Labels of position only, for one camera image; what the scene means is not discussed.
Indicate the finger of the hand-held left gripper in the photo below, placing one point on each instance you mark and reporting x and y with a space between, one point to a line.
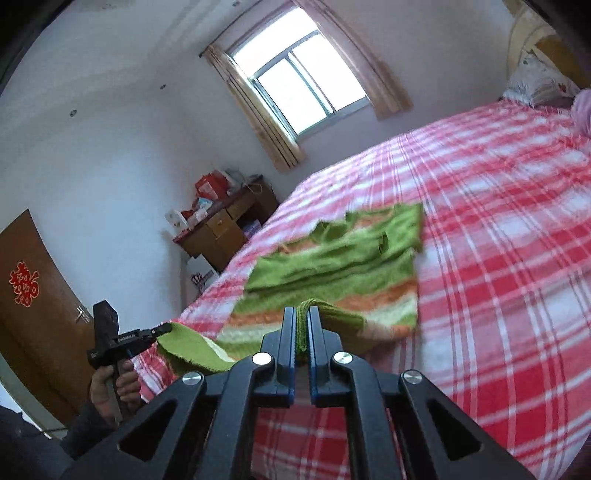
160 330

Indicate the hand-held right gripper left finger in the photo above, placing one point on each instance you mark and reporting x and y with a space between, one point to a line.
290 350

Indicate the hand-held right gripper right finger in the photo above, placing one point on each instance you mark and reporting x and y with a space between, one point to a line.
314 350

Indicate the green striped knit sweater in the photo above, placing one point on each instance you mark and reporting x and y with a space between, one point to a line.
323 263

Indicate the person's left forearm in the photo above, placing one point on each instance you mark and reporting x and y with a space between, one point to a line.
90 429

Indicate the person's left hand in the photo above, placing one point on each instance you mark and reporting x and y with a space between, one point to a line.
127 385

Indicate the brown wooden door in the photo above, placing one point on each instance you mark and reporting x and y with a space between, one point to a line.
41 341

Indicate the white printed paper bag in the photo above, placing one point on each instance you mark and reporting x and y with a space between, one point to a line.
203 276

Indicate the red paper door decoration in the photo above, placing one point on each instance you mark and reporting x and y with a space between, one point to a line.
24 284

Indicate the white upright card box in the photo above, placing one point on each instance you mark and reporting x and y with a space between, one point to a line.
174 219

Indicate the brown wooden desk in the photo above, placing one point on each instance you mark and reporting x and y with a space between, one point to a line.
221 230

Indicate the red plastic bag with packets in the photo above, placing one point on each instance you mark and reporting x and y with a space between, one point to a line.
201 212

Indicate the stack of boxes under desk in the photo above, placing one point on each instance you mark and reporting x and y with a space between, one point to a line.
251 228

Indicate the red gift box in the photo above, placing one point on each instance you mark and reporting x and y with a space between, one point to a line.
211 184

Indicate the bed with red plaid sheet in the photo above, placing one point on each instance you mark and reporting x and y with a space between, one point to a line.
485 230

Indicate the beige patterned curtain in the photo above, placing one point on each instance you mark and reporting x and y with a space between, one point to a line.
258 110
369 60

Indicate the sliding glass window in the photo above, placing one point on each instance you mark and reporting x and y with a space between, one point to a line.
300 78

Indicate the striped floral pillow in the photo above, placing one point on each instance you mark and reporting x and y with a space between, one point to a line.
535 81

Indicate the pink fleece blanket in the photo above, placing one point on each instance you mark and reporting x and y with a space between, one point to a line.
582 113

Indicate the cream wooden headboard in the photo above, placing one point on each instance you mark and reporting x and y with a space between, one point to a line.
545 32

